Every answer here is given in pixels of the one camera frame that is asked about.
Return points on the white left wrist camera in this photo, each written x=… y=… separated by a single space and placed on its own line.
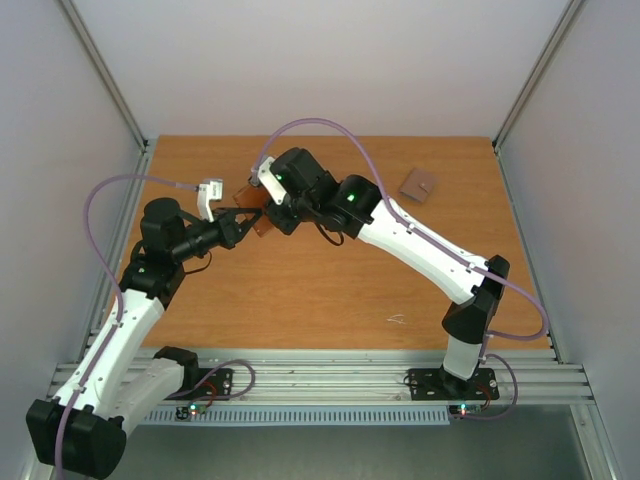
x=209 y=190

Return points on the aluminium frame post right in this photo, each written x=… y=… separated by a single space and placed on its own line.
x=563 y=26

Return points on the brown leather card holder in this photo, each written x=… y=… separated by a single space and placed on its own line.
x=256 y=198

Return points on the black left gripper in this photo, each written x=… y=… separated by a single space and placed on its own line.
x=232 y=233

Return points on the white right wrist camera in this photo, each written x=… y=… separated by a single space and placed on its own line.
x=261 y=175

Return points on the black mounting plate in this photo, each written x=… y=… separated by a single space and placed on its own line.
x=431 y=384
x=197 y=387

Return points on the grey slotted cable duct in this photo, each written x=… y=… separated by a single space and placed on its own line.
x=271 y=416

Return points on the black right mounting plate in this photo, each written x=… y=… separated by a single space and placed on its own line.
x=431 y=384

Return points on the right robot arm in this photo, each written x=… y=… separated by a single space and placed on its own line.
x=301 y=190

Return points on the aluminium frame post left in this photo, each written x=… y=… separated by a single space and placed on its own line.
x=96 y=59

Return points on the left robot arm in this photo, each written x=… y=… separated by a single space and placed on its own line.
x=84 y=428

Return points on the taupe leather card holder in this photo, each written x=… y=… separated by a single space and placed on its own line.
x=418 y=185

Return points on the left controller board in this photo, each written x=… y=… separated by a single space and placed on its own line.
x=190 y=412

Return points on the controller board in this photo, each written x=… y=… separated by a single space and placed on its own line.
x=466 y=409
x=190 y=412

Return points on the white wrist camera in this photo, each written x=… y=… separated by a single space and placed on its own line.
x=261 y=175
x=209 y=190

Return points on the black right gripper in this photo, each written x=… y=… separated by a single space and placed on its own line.
x=279 y=220

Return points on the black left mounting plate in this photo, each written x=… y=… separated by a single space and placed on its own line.
x=197 y=387

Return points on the aluminium frame post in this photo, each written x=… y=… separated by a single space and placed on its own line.
x=96 y=59
x=563 y=26

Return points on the right controller board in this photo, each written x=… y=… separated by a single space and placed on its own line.
x=466 y=409

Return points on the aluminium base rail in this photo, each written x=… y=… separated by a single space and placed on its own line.
x=375 y=377

